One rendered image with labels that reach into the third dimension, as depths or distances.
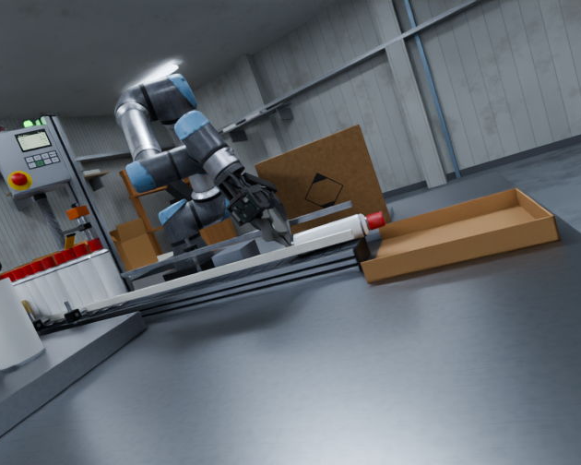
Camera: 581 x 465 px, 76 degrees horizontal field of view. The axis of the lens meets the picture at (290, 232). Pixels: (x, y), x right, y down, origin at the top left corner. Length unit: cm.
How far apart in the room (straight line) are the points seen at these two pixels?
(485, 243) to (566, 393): 33
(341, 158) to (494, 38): 606
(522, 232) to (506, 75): 630
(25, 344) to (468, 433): 89
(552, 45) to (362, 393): 673
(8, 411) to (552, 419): 77
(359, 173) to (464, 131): 597
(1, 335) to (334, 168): 85
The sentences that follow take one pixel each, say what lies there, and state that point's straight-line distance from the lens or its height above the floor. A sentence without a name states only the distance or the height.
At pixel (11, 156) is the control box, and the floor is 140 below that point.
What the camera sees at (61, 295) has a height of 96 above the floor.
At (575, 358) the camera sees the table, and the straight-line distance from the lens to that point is 42.
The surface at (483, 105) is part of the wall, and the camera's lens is 691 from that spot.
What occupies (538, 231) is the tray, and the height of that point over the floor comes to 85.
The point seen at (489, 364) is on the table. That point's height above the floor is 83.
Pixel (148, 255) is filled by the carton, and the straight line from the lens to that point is 313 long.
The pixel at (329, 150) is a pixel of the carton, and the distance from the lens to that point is 100.
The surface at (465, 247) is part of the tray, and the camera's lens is 66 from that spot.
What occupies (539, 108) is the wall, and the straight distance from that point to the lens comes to 695.
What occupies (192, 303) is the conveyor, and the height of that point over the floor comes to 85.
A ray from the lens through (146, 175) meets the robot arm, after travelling 93.
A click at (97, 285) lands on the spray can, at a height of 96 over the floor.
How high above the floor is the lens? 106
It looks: 8 degrees down
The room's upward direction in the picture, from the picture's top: 21 degrees counter-clockwise
